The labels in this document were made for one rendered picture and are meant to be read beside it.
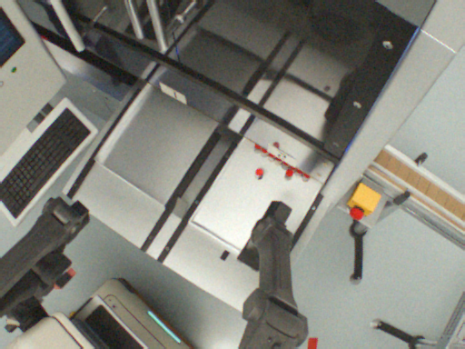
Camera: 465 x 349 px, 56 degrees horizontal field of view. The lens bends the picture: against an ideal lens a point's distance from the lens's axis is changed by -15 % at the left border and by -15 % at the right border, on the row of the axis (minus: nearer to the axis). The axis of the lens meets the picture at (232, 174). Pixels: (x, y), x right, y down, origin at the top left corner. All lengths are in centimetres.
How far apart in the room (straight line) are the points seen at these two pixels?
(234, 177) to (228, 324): 99
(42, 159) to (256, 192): 71
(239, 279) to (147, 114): 55
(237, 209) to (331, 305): 103
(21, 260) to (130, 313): 120
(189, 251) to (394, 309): 127
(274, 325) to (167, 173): 79
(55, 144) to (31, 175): 14
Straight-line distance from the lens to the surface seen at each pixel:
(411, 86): 73
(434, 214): 149
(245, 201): 143
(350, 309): 234
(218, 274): 140
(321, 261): 232
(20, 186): 166
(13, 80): 152
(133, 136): 151
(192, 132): 149
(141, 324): 204
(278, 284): 87
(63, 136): 166
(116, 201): 147
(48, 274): 110
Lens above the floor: 228
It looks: 75 degrees down
